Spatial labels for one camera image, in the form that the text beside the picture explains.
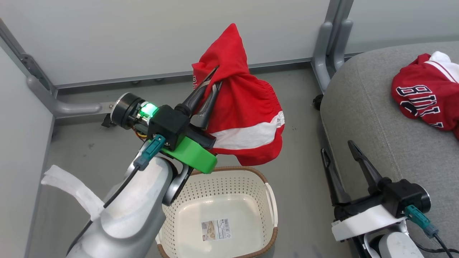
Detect paper label sticker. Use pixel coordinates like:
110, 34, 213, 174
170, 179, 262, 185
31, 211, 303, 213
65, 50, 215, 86
201, 218, 232, 241

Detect black silver gripper motor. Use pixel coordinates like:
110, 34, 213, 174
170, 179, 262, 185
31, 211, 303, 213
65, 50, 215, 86
418, 185, 431, 212
110, 92, 158, 130

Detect beige perforated laundry basket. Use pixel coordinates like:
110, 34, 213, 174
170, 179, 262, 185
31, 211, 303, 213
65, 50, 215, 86
155, 166, 278, 258

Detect grey metal stand base bracket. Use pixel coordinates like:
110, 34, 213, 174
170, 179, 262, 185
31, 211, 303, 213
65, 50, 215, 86
311, 0, 355, 94

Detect teal left cable connector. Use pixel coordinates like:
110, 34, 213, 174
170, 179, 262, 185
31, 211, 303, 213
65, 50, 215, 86
133, 135, 166, 171

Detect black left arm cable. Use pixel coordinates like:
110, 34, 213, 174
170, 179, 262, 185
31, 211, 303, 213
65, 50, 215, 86
66, 166, 141, 253

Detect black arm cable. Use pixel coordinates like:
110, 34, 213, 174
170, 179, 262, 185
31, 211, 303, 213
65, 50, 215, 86
66, 166, 141, 253
412, 233, 459, 258

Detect grey fabric sofa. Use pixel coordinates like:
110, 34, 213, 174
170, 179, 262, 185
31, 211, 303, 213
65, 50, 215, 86
319, 41, 459, 258

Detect teal right cable connector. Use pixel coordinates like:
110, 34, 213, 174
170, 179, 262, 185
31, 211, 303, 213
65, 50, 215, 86
404, 205, 439, 239

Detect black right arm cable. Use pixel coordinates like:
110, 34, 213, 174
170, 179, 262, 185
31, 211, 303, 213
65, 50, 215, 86
412, 233, 459, 258

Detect white fabric strap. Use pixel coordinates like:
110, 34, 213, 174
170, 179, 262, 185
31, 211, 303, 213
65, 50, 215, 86
41, 165, 104, 221

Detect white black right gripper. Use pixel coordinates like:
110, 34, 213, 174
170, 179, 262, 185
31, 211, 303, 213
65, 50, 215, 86
321, 140, 408, 242

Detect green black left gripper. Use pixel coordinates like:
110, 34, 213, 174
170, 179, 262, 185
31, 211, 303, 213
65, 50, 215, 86
160, 66, 223, 174

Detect black silver right gripper motor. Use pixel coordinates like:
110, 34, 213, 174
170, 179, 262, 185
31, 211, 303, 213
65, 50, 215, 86
418, 185, 431, 212

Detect black silver left gripper motor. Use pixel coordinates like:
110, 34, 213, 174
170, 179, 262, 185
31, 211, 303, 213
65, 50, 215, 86
110, 92, 158, 130

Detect teal cable connector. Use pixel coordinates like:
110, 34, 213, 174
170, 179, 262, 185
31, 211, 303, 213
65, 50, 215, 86
404, 205, 439, 239
133, 135, 166, 171

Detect red shorts with white stripe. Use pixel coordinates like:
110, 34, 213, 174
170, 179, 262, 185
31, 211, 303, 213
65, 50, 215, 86
192, 23, 285, 166

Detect red jersey with lettering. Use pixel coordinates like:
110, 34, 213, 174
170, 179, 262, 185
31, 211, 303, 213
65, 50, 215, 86
391, 51, 459, 139

